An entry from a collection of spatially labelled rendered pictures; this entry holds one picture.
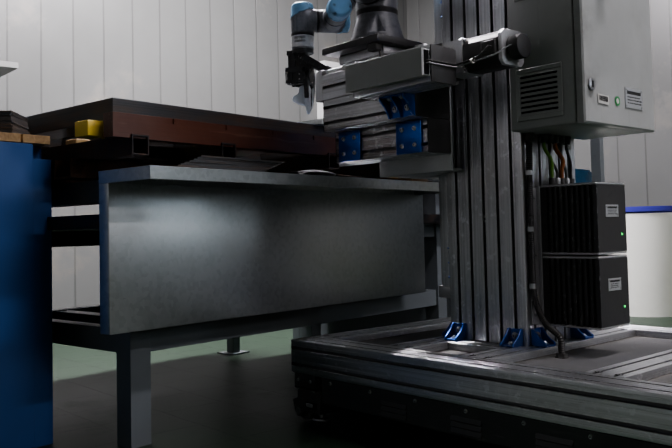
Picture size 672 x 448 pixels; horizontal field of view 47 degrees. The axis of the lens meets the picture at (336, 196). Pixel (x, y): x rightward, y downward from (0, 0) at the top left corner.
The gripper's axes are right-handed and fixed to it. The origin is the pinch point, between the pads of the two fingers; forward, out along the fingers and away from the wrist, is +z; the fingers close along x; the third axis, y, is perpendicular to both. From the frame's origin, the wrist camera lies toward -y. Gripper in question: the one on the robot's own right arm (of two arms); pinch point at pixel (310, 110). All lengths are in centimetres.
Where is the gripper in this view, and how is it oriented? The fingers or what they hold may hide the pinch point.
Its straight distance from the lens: 253.3
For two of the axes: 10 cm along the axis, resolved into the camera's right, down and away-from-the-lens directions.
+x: -2.4, -0.4, -9.7
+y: -9.7, 0.3, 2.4
